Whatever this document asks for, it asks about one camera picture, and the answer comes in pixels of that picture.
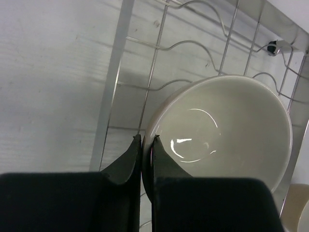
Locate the stainless steel dish rack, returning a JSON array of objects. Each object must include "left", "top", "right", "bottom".
[{"left": 89, "top": 0, "right": 309, "bottom": 232}]

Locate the small white bowl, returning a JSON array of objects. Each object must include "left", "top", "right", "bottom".
[{"left": 281, "top": 184, "right": 309, "bottom": 232}]

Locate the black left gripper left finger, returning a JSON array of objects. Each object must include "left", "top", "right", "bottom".
[{"left": 0, "top": 135, "right": 141, "bottom": 232}]

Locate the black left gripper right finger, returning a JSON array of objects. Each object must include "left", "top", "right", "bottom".
[{"left": 152, "top": 136, "right": 283, "bottom": 232}]

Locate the beige bowl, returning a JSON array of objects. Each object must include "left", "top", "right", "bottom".
[{"left": 142, "top": 75, "right": 293, "bottom": 192}]

